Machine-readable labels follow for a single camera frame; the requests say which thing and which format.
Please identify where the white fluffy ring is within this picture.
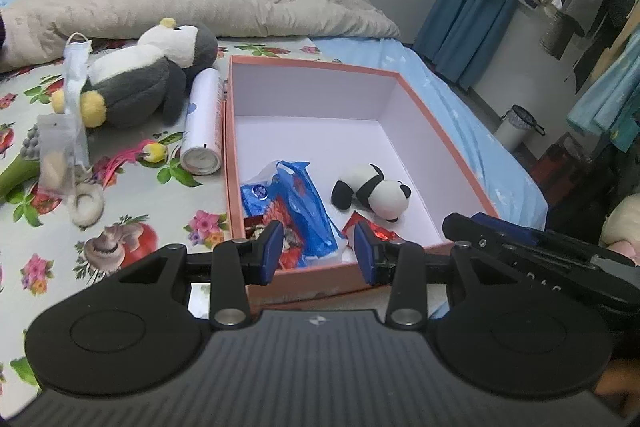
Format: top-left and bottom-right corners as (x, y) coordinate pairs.
(66, 182), (106, 228)

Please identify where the red foil packet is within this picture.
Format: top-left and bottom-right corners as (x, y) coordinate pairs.
(342, 211), (400, 248)

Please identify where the pink feather toy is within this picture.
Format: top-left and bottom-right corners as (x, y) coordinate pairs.
(106, 140), (168, 171)

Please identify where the red triangular wrapper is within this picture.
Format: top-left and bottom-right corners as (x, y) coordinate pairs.
(244, 202), (305, 270)

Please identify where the small panda plush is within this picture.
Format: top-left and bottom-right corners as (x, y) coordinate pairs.
(331, 164), (412, 222)

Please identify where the clear zip bag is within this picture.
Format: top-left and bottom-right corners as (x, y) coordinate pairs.
(37, 114), (79, 199)

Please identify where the blue snack bag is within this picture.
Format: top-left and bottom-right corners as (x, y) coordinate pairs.
(240, 160), (346, 270)

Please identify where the blue surgical mask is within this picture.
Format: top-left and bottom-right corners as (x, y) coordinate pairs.
(63, 32), (92, 170)

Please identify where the floral plastic mat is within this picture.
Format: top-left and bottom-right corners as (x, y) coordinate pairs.
(0, 36), (342, 408)

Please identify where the white trash bin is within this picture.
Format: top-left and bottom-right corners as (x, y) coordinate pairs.
(494, 104), (546, 153)

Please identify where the green massage hammer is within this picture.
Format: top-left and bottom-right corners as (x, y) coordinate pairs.
(0, 124), (40, 200)

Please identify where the white spray can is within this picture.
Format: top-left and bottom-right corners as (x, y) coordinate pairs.
(180, 68), (224, 176)

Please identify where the grey white penguin plush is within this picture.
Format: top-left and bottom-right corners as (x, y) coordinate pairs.
(79, 17), (218, 129)

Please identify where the pink cardboard box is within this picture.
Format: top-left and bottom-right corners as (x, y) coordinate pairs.
(222, 55), (501, 308)

